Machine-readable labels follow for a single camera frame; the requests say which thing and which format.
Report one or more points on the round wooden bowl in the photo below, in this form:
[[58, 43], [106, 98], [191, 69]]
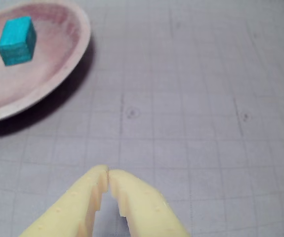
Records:
[[57, 61]]

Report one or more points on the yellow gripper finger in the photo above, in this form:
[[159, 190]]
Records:
[[146, 209], [70, 207]]

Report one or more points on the blue block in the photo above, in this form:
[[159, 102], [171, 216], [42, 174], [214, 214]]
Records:
[[14, 42]]

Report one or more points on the brown gridded wrapping paper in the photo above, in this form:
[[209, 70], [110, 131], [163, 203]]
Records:
[[193, 86]]

